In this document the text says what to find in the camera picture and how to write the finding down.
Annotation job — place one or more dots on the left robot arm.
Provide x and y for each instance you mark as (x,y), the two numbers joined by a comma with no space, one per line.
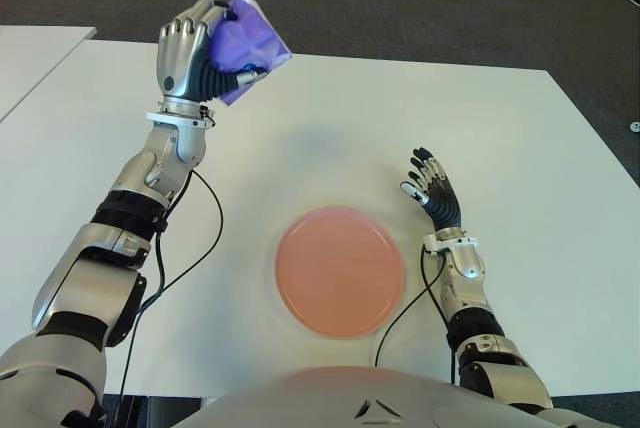
(90,268)

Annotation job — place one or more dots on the grey robot torso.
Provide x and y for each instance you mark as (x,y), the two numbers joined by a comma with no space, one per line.
(350,398)

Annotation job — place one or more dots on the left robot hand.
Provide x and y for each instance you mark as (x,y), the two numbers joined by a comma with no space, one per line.
(180,53)

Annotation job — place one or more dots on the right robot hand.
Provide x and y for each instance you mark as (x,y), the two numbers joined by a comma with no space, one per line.
(445,208)

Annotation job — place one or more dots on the purple tissue pack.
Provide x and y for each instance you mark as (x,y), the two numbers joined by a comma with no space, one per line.
(250,43)

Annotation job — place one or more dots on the pink round plate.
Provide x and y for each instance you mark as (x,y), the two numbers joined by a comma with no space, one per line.
(340,273)

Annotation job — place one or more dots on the white side table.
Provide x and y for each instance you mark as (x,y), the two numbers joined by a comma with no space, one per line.
(35,60)

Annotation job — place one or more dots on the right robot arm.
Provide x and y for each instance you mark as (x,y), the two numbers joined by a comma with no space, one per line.
(472,303)

